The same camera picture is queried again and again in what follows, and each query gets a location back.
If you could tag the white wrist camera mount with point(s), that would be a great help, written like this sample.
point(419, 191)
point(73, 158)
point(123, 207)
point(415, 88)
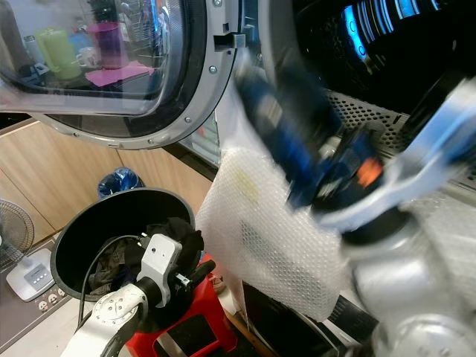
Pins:
point(162, 256)
point(416, 160)

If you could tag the white floor fan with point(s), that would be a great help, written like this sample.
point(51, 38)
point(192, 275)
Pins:
point(33, 277)

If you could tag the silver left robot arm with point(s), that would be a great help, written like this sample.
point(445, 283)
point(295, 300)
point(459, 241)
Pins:
point(119, 312)

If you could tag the black round laundry bucket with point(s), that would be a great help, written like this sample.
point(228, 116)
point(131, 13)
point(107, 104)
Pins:
point(89, 223)

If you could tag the grey brown floor mat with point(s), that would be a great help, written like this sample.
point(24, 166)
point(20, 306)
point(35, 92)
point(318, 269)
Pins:
point(18, 320)

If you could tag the clear bubble wrap sheet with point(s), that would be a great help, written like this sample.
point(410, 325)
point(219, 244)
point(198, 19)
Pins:
point(268, 223)

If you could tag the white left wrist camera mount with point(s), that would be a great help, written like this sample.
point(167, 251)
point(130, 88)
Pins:
point(162, 256)

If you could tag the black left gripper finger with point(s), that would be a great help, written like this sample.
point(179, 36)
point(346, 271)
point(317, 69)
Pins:
point(204, 272)

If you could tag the black round lower machine door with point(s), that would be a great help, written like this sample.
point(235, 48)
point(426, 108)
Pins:
point(275, 327)

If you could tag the red plastic stool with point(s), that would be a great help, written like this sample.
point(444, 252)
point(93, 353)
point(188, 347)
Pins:
point(212, 312)

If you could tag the blue plastic bag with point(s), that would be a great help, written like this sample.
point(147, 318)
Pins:
point(121, 183)

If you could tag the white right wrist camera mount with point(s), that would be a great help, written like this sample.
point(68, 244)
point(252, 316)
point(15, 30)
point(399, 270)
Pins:
point(416, 160)

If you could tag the purple plastic cup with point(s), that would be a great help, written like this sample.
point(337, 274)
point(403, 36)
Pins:
point(105, 44)

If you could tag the pink cloth mat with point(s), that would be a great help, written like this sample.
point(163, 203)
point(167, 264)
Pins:
point(117, 73)

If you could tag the dark clothes pile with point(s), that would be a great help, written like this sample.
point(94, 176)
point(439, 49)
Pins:
point(111, 275)

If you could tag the round glass washer door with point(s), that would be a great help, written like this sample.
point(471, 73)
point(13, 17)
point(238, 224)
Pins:
point(212, 89)

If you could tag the white mug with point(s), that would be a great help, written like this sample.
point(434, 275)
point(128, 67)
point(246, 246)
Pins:
point(85, 58)

